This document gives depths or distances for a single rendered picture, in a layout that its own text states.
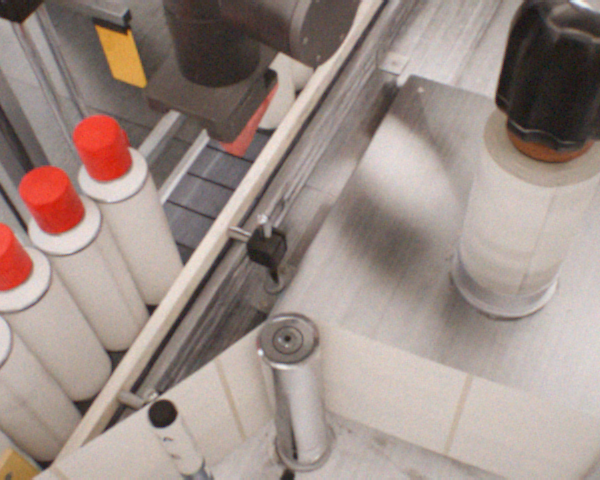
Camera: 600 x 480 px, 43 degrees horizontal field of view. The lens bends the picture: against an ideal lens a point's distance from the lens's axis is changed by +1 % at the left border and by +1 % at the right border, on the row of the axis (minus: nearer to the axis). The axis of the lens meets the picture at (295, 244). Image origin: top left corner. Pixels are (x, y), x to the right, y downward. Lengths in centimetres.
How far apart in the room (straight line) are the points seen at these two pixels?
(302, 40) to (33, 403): 31
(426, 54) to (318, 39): 51
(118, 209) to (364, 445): 26
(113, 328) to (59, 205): 15
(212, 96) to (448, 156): 32
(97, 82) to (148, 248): 38
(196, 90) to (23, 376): 22
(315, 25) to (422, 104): 40
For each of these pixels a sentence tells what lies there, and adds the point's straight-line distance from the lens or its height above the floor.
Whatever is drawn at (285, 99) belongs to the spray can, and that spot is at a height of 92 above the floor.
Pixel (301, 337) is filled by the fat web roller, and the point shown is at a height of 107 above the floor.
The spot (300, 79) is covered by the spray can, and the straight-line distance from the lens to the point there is 82.
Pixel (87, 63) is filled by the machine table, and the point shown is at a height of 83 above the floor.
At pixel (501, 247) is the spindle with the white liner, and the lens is 60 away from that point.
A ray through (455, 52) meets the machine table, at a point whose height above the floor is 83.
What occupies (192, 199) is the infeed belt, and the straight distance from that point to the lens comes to 75.
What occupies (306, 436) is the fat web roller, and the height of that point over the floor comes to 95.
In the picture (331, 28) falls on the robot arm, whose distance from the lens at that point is 45.
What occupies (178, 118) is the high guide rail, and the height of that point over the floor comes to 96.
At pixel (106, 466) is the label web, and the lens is 49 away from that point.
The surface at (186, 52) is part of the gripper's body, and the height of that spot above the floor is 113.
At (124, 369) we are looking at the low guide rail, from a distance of 63.
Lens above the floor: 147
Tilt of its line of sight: 57 degrees down
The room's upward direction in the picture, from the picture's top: 6 degrees counter-clockwise
